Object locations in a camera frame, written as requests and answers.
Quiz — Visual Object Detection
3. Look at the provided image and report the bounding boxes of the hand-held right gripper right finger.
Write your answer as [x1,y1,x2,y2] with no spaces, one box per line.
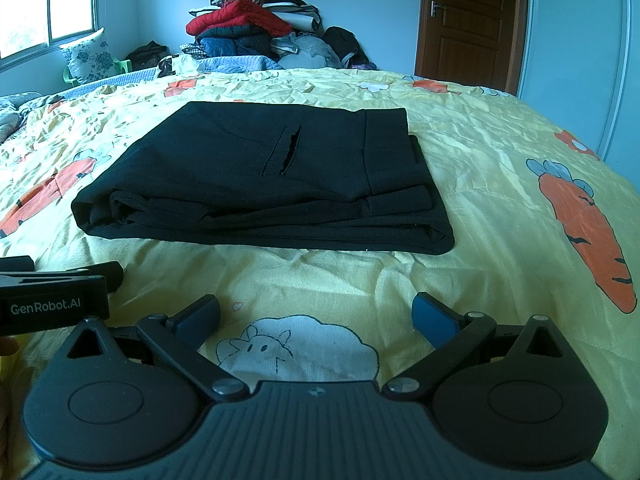
[382,291,576,403]

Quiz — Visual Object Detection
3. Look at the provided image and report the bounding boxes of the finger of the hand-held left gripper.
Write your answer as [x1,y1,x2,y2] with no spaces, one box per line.
[64,261,125,294]
[0,256,36,274]

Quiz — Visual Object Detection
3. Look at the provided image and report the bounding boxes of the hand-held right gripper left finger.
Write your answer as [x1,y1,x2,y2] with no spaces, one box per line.
[65,294,249,403]

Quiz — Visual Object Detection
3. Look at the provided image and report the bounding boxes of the black pants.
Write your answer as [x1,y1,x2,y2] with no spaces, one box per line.
[71,101,456,256]

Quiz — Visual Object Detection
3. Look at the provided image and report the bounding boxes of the yellow printed bedsheet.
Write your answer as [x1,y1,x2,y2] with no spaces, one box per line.
[0,67,640,466]

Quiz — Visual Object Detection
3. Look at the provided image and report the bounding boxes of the grey patterned quilt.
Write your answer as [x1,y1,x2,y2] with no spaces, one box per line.
[0,91,68,143]

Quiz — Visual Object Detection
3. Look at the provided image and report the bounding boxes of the green plastic chair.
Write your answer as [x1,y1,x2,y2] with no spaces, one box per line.
[62,57,134,87]

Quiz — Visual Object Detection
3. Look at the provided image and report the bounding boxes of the floral pillow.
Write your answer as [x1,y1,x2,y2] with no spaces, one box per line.
[59,27,112,84]

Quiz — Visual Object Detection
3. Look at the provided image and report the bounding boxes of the dark clothes heap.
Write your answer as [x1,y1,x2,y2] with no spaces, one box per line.
[124,41,170,64]

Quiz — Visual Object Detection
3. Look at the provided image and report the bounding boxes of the blue quilted blanket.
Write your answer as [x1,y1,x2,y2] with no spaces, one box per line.
[197,55,285,74]

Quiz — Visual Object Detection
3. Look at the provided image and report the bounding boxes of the navy blue jacket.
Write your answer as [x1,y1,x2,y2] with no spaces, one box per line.
[195,25,275,58]

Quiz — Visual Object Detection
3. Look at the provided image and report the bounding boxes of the white cloth bundle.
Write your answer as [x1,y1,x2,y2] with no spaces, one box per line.
[276,34,343,69]

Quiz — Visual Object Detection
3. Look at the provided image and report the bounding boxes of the black bag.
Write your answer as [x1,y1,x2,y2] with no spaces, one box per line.
[322,26,370,67]

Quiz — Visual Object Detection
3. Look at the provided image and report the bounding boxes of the red jacket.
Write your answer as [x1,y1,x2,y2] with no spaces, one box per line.
[186,0,294,38]

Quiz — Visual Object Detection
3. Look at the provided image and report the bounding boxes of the brown wooden door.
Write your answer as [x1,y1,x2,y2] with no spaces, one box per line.
[414,0,531,97]

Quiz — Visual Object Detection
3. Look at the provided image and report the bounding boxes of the pile of clothes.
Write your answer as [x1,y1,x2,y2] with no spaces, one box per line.
[179,0,373,72]

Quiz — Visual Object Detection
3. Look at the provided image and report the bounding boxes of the white sliding wardrobe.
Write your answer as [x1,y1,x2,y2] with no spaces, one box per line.
[517,0,640,161]

